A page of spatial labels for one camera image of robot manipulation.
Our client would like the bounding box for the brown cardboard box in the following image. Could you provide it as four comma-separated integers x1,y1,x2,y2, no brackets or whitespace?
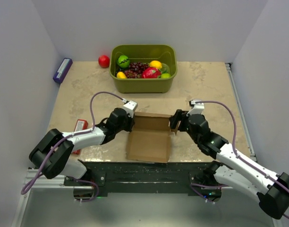
126,112,178,163

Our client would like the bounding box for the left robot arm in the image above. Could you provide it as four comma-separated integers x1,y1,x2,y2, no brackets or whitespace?
23,105,136,191

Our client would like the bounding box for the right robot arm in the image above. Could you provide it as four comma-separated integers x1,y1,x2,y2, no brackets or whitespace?
170,109,289,219

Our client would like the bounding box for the red flat box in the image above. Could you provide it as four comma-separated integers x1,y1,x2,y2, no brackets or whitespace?
71,119,89,155

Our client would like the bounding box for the purple flat box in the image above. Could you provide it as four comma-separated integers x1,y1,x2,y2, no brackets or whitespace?
53,58,73,84

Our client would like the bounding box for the green lime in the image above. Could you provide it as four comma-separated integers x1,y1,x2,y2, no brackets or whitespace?
160,73,171,79

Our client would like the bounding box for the small yellow fruit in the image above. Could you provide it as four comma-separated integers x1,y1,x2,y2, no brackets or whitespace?
116,71,127,79

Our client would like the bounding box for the purple grape bunch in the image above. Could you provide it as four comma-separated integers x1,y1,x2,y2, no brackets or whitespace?
123,62,149,79

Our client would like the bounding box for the red dragon fruit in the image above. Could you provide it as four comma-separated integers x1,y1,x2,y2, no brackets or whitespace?
142,67,162,79

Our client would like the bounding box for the yellow lemon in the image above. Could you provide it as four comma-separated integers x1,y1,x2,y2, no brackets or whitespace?
149,60,162,70

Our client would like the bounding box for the green striped ball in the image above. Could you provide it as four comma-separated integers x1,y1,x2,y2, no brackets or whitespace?
117,55,130,69

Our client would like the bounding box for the red apple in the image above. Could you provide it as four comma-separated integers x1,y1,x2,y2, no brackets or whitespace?
98,55,110,68

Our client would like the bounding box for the green plastic bin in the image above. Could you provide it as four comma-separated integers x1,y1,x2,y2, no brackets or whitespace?
109,44,178,93

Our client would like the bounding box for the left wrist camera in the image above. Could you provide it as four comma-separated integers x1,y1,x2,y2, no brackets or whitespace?
122,101,138,118

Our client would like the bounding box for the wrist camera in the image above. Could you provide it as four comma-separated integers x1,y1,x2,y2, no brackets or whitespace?
122,101,138,118
187,99,204,116

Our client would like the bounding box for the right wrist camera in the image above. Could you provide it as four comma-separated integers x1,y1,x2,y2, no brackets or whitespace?
187,99,204,116

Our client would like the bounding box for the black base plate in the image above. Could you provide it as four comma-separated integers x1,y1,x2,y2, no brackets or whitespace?
64,161,221,201

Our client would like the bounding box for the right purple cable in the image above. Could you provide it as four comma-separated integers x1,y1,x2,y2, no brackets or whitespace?
190,100,289,219

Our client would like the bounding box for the purple cable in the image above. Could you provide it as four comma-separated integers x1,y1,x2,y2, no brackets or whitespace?
20,91,128,203
190,100,289,219

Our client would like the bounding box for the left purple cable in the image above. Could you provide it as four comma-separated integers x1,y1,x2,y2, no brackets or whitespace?
20,91,128,203

